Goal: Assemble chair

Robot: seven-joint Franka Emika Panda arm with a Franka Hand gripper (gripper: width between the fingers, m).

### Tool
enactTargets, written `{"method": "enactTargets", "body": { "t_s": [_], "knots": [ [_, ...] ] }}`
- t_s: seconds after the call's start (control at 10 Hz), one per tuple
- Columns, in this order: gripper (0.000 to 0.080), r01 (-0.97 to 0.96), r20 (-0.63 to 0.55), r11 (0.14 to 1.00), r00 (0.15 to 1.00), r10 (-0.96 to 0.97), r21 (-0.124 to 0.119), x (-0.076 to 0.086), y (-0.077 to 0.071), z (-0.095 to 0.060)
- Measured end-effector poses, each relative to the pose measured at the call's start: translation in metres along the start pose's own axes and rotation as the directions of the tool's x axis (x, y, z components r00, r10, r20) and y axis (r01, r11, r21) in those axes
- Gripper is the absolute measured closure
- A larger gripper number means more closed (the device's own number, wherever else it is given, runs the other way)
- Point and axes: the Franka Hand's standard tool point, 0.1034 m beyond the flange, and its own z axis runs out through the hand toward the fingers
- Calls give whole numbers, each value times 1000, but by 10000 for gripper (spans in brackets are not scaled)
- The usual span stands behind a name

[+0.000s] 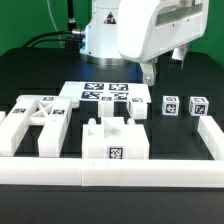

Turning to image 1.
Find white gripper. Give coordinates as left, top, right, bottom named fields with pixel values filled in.
left=117, top=0, right=209, bottom=86

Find white rail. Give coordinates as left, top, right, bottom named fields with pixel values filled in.
left=0, top=157, right=224, bottom=188
left=198, top=116, right=224, bottom=161

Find white chair backrest frame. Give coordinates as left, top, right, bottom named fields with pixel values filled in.
left=0, top=95, right=80, bottom=157

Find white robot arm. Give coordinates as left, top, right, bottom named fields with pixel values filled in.
left=80, top=0, right=209, bottom=86

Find white chair seat part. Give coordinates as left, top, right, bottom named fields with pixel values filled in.
left=82, top=117, right=150, bottom=160

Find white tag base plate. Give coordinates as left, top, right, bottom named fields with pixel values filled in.
left=60, top=81, right=151, bottom=103

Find white right side rail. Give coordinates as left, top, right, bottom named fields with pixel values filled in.
left=198, top=116, right=224, bottom=161

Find white front rail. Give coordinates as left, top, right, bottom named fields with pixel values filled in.
left=0, top=157, right=224, bottom=188

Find black cables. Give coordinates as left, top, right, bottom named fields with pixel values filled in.
left=21, top=0, right=86, bottom=49

